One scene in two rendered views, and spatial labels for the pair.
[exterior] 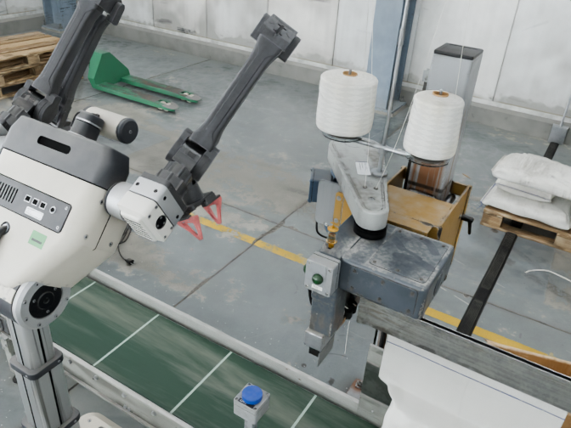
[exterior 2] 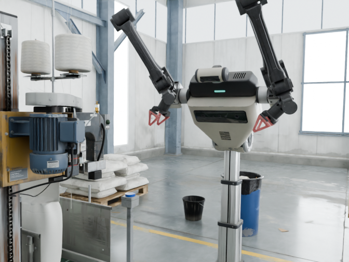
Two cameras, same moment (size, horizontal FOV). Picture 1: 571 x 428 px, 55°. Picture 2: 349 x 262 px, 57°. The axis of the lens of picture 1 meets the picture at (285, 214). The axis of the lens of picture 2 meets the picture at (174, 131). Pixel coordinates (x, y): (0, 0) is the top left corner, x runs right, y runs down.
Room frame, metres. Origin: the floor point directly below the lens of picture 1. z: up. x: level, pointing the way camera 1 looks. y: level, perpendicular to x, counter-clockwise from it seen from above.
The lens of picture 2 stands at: (2.99, 0.31, 1.34)
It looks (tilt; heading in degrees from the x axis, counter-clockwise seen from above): 3 degrees down; 180
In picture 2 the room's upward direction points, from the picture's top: 1 degrees clockwise
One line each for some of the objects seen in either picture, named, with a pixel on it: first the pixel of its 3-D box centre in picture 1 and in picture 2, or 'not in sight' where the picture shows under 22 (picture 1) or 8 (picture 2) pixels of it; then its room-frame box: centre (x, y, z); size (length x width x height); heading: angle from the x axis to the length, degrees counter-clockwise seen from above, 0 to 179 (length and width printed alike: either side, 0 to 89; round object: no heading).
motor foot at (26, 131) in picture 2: not in sight; (28, 127); (1.63, -0.31, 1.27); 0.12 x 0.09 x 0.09; 151
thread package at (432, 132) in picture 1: (434, 123); (36, 57); (1.38, -0.38, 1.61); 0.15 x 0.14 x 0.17; 61
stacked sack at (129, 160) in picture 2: not in sight; (118, 159); (-2.24, -0.59, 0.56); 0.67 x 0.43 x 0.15; 61
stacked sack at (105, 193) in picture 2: not in sight; (91, 190); (-1.62, -0.87, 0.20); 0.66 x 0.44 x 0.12; 61
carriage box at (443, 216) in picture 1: (410, 234); (18, 144); (1.50, -0.41, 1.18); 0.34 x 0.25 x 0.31; 151
